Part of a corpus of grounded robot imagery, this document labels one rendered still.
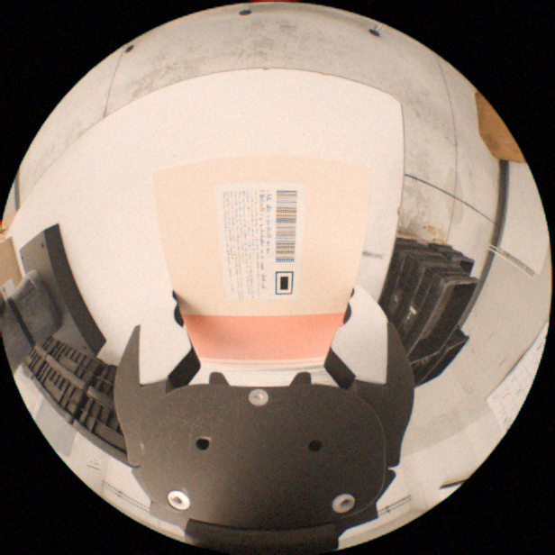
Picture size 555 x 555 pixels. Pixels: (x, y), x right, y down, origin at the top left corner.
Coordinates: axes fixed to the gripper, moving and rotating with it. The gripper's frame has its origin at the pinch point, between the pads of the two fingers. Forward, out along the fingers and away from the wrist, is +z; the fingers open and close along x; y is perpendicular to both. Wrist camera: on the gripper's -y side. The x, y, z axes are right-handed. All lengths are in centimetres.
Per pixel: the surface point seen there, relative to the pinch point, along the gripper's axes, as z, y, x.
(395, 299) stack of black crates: 35, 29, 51
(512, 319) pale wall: 6, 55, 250
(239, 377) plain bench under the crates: 5.1, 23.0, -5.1
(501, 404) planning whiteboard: -61, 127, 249
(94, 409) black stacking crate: -10, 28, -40
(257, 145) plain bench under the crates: 5.3, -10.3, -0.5
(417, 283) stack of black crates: 27, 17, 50
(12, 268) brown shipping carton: 2, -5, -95
